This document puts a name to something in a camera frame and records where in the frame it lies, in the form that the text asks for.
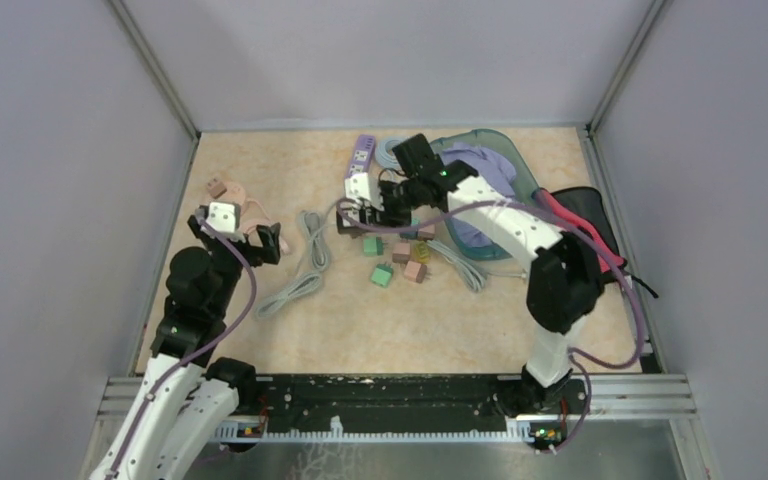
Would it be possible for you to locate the pink round power socket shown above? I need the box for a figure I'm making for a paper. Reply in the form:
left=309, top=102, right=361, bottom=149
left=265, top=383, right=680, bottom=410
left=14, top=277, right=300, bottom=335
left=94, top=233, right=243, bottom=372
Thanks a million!
left=215, top=181, right=250, bottom=206

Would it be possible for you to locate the yellow USB charger plug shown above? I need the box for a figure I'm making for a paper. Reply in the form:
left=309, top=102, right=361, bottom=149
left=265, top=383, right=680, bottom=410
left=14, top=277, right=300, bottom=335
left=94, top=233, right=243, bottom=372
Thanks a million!
left=412, top=241, right=431, bottom=264

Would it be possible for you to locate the brown pink USB charger plug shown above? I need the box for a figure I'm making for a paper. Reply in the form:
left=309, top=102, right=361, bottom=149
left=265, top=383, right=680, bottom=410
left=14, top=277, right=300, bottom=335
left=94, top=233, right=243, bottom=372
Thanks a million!
left=417, top=225, right=436, bottom=241

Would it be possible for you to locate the teal USB charger plug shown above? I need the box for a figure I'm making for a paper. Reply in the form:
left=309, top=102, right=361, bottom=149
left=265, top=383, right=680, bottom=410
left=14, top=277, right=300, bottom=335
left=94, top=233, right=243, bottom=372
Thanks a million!
left=399, top=219, right=419, bottom=240

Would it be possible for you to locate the lavender cloth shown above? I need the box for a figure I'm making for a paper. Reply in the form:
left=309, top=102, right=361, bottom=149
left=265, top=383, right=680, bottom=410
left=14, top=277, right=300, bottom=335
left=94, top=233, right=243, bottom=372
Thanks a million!
left=439, top=142, right=517, bottom=250

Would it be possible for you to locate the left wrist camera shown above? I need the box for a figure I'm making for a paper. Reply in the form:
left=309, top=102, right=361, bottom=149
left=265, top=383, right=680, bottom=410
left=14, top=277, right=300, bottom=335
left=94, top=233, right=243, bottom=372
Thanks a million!
left=206, top=201, right=241, bottom=235

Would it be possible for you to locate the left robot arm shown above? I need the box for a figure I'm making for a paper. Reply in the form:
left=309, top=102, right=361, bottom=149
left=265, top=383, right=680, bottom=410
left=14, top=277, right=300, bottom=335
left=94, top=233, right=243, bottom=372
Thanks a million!
left=89, top=209, right=281, bottom=479

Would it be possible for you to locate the white power strip cable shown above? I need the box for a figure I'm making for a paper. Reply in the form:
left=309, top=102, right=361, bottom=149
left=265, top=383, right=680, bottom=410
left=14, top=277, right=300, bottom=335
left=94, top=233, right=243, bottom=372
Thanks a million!
left=426, top=238, right=528, bottom=294

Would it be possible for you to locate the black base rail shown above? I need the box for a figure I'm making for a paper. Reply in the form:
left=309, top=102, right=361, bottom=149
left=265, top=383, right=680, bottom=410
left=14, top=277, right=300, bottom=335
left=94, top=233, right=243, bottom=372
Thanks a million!
left=195, top=372, right=591, bottom=439

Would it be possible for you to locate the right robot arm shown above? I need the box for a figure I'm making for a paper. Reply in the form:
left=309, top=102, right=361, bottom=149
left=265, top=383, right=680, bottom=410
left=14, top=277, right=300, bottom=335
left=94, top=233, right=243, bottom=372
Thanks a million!
left=338, top=134, right=604, bottom=413

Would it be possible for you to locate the pink cable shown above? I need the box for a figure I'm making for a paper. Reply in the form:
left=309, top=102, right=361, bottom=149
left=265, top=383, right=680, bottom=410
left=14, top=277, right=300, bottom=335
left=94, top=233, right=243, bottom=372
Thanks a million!
left=241, top=198, right=293, bottom=256

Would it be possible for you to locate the black power strip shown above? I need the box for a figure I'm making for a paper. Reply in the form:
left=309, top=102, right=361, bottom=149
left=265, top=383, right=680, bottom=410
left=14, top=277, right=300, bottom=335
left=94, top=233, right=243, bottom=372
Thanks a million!
left=336, top=208, right=383, bottom=238

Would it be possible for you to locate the purple power strip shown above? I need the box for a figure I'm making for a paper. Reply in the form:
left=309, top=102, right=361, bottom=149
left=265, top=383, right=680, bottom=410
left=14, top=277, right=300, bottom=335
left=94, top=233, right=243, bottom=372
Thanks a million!
left=345, top=134, right=376, bottom=178

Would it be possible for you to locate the red and black bag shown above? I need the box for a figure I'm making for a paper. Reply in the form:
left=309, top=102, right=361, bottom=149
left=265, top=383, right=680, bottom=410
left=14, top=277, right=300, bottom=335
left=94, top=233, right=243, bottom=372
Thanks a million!
left=532, top=186, right=659, bottom=299

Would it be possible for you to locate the teal plastic basin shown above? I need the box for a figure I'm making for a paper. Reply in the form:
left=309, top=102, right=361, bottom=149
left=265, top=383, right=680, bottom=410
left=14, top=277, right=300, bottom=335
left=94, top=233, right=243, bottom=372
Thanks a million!
left=430, top=129, right=538, bottom=261

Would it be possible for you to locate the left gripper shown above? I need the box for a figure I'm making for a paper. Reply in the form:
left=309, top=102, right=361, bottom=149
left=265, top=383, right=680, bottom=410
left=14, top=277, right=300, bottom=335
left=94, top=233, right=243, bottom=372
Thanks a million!
left=188, top=220, right=279, bottom=315

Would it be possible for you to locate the green plug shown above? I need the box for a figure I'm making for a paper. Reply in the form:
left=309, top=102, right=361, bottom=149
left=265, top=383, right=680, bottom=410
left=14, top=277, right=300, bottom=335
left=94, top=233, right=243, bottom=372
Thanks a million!
left=362, top=236, right=386, bottom=257
left=370, top=263, right=394, bottom=288

